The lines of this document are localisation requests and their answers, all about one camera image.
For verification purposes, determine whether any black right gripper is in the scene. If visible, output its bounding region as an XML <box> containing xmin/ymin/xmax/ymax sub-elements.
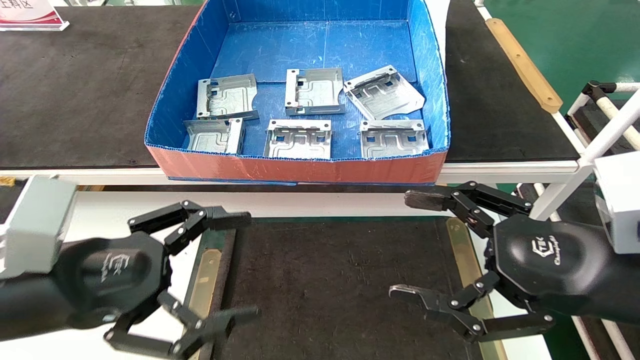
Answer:
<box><xmin>389</xmin><ymin>181</ymin><xmax>640</xmax><ymax>343</ymax></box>

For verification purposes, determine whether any dark green table mat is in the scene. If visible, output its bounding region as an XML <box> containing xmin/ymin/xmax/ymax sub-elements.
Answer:
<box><xmin>195</xmin><ymin>216</ymin><xmax>451</xmax><ymax>281</ymax></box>

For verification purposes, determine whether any red white acrylic sign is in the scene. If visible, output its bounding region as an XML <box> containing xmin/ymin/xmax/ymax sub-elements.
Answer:
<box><xmin>0</xmin><ymin>0</ymin><xmax>70</xmax><ymax>32</ymax></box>

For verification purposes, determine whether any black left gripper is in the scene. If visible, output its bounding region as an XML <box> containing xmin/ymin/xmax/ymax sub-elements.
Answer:
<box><xmin>0</xmin><ymin>200</ymin><xmax>261</xmax><ymax>360</ymax></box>

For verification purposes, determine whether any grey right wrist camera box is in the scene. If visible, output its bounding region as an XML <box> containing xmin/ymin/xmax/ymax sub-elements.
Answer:
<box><xmin>594</xmin><ymin>151</ymin><xmax>640</xmax><ymax>255</ymax></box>

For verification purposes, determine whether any brass edge strip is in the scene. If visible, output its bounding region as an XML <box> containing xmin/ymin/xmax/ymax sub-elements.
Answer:
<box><xmin>182</xmin><ymin>248</ymin><xmax>223</xmax><ymax>321</ymax></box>
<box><xmin>446</xmin><ymin>217</ymin><xmax>508</xmax><ymax>360</ymax></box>

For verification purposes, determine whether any silver metal bracket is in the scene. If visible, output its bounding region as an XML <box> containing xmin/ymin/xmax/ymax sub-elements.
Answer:
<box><xmin>263</xmin><ymin>119</ymin><xmax>333</xmax><ymax>161</ymax></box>
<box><xmin>285</xmin><ymin>67</ymin><xmax>347</xmax><ymax>117</ymax></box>
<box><xmin>359</xmin><ymin>119</ymin><xmax>430</xmax><ymax>160</ymax></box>
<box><xmin>182</xmin><ymin>118</ymin><xmax>246</xmax><ymax>156</ymax></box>
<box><xmin>343</xmin><ymin>65</ymin><xmax>426</xmax><ymax>121</ymax></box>
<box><xmin>196</xmin><ymin>74</ymin><xmax>261</xmax><ymax>122</ymax></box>

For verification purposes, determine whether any wooden edge strip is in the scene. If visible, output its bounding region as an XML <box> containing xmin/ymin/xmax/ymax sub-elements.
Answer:
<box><xmin>486</xmin><ymin>17</ymin><xmax>564</xmax><ymax>114</ymax></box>

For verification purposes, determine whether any blue corrugated plastic box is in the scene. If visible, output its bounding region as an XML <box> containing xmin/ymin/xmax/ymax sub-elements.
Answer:
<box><xmin>144</xmin><ymin>0</ymin><xmax>451</xmax><ymax>185</ymax></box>

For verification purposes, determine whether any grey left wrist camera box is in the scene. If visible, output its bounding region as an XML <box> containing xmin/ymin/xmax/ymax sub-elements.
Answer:
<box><xmin>0</xmin><ymin>175</ymin><xmax>78</xmax><ymax>280</ymax></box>

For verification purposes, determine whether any black rack shelf pad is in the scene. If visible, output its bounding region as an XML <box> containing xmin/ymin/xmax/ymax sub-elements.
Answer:
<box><xmin>571</xmin><ymin>100</ymin><xmax>640</xmax><ymax>155</ymax></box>

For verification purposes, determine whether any black work mat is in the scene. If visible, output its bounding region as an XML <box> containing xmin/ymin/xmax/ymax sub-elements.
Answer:
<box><xmin>220</xmin><ymin>217</ymin><xmax>482</xmax><ymax>360</ymax></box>

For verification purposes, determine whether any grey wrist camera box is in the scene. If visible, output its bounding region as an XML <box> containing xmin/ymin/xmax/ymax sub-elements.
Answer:
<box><xmin>594</xmin><ymin>151</ymin><xmax>640</xmax><ymax>255</ymax></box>
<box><xmin>0</xmin><ymin>175</ymin><xmax>78</xmax><ymax>280</ymax></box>

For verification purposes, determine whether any large black rubber mat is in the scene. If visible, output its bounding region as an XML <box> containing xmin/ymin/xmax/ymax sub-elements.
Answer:
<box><xmin>0</xmin><ymin>0</ymin><xmax>581</xmax><ymax>169</ymax></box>

